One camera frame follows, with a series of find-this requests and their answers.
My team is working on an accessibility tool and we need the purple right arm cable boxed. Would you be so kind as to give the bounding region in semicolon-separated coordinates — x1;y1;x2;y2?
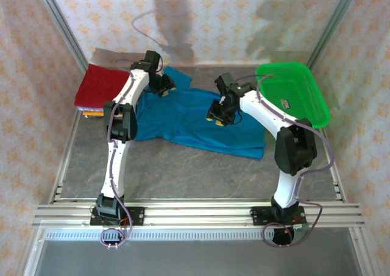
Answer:
233;74;335;249

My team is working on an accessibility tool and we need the blue t-shirt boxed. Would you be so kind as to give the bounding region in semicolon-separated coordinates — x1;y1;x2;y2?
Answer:
133;66;266;160

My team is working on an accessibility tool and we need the purple folded t-shirt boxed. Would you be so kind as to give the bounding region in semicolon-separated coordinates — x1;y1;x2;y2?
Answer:
76;105;106;113

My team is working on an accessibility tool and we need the aluminium frame post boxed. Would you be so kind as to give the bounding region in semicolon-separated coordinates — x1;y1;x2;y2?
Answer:
305;0;363;72
33;0;90;73

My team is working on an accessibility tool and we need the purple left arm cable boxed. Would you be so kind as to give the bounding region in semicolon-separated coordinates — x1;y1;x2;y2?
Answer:
99;58;137;249

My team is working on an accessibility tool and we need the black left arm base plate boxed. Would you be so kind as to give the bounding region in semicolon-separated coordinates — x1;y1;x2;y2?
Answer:
90;206;145;227

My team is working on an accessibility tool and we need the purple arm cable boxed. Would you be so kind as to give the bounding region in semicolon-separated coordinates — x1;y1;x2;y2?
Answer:
233;74;335;249
99;58;137;249

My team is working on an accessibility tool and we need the aluminium frame cross rail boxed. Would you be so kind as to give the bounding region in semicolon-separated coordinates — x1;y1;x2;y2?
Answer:
32;199;366;228

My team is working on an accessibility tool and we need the red folded t-shirt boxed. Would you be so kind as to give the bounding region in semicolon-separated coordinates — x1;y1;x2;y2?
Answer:
74;64;130;109

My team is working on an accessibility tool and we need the green plastic mesh basket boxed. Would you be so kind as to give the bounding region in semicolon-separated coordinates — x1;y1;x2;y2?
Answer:
255;61;332;129

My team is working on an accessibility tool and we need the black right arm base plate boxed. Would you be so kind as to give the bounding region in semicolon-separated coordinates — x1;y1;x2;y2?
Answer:
250;206;307;227

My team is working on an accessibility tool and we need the grey metal panel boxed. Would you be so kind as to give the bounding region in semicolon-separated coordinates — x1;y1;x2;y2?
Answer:
23;239;368;276

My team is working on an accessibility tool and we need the slotted grey cable duct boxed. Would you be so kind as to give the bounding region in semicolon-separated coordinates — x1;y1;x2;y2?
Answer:
44;228;351;242

